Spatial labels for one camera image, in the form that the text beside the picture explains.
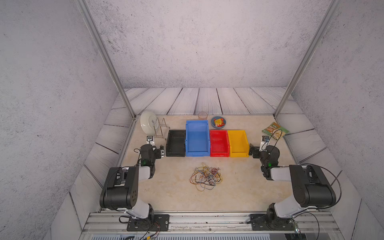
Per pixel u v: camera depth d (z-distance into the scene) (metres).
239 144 1.06
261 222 0.72
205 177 0.88
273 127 1.12
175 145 1.12
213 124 1.12
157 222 0.72
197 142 1.10
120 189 0.47
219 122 1.11
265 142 0.79
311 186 0.46
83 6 0.70
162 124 1.07
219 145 1.06
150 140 0.82
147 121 0.96
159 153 0.86
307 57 0.87
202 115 1.15
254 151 0.83
